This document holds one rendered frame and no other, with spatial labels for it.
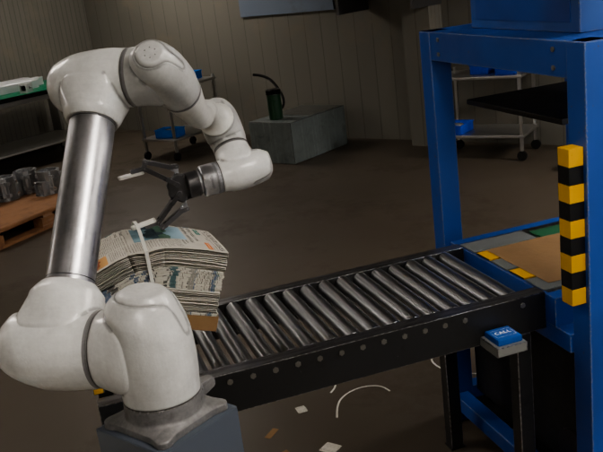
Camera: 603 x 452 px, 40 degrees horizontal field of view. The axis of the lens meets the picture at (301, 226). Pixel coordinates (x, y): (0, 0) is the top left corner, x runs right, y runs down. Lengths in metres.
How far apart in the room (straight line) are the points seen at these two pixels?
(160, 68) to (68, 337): 0.59
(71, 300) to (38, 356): 0.12
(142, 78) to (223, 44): 8.30
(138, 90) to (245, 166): 0.56
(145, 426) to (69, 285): 0.31
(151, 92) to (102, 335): 0.56
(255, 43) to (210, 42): 0.72
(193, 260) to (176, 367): 0.71
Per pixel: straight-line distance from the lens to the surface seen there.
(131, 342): 1.57
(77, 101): 1.88
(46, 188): 7.79
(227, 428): 1.70
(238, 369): 2.30
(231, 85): 10.15
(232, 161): 2.33
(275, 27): 9.55
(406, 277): 2.80
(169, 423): 1.64
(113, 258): 2.26
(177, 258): 2.25
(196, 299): 2.28
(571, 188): 2.34
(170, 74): 1.84
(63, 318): 1.66
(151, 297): 1.57
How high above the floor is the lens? 1.81
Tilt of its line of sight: 17 degrees down
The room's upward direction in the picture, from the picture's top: 7 degrees counter-clockwise
